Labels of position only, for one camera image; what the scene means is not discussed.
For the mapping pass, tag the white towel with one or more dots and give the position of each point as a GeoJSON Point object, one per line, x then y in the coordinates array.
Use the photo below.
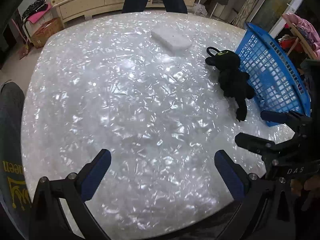
{"type": "Point", "coordinates": [170, 39]}

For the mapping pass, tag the cardboard box on floor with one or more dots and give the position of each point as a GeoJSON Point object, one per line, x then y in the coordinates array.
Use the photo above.
{"type": "Point", "coordinates": [40, 37]}

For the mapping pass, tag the grey queen chair cover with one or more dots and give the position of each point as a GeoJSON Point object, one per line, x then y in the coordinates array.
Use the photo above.
{"type": "Point", "coordinates": [15, 200]}

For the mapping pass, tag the patterned curtain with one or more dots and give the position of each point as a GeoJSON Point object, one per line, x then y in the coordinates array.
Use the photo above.
{"type": "Point", "coordinates": [244, 13]}

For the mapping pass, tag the pink cloth on stool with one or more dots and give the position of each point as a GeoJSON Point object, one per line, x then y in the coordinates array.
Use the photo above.
{"type": "Point", "coordinates": [33, 18]}

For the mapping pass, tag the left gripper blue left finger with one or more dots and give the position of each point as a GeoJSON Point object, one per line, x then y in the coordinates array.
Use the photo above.
{"type": "Point", "coordinates": [92, 174]}

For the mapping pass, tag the cream tv cabinet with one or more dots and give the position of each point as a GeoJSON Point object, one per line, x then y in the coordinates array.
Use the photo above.
{"type": "Point", "coordinates": [68, 10]}

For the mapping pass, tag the pink clothes pile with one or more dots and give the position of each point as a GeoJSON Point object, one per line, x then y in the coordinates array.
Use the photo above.
{"type": "Point", "coordinates": [306, 29]}

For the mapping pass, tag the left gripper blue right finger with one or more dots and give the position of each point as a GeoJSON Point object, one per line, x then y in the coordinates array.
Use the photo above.
{"type": "Point", "coordinates": [232, 174]}

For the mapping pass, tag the blue plastic laundry basket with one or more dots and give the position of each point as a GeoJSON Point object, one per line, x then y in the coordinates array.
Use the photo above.
{"type": "Point", "coordinates": [277, 84]}

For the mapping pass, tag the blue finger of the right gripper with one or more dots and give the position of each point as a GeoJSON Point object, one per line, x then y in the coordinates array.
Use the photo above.
{"type": "Point", "coordinates": [254, 144]}
{"type": "Point", "coordinates": [289, 118]}

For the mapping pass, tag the black plush toy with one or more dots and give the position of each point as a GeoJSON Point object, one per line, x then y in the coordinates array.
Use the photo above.
{"type": "Point", "coordinates": [232, 81]}

